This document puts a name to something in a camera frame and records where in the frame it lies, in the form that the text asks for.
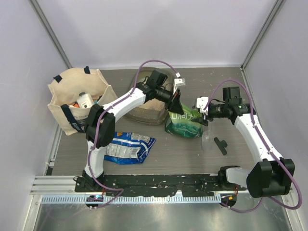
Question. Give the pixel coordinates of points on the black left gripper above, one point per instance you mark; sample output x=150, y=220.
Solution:
x=175, y=106

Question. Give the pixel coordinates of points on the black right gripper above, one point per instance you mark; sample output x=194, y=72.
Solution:
x=202, y=120

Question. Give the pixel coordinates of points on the green cat litter bag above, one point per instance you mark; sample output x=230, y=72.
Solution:
x=184, y=125

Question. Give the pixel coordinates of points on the clear plastic scoop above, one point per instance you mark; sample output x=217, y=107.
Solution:
x=207, y=138

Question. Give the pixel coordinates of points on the black bag clip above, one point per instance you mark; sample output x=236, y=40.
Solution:
x=222, y=145

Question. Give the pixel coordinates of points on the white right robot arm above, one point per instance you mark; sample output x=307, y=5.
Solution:
x=271, y=174

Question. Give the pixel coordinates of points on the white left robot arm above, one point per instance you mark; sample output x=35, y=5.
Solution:
x=100, y=124

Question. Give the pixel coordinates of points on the translucent grey litter box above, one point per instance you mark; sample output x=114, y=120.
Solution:
x=153, y=112

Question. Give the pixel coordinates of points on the blue chip bag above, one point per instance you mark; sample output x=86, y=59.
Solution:
x=128, y=148

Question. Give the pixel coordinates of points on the white bottle in tote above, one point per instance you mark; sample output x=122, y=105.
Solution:
x=85, y=100

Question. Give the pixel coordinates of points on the orange item in tote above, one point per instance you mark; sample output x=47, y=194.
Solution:
x=75, y=105

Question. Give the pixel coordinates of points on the beige canvas tote bag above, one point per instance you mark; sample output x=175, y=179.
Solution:
x=66, y=88

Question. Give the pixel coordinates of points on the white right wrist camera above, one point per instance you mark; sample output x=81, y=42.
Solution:
x=201, y=104

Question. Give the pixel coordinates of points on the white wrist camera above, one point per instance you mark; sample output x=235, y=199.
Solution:
x=201, y=104
x=178, y=82

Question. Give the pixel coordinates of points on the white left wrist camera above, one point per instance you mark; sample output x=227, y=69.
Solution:
x=178, y=82

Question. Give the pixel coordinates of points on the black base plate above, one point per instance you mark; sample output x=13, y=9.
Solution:
x=191, y=185

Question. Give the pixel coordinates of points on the aluminium front rail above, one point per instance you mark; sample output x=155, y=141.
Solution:
x=68, y=189

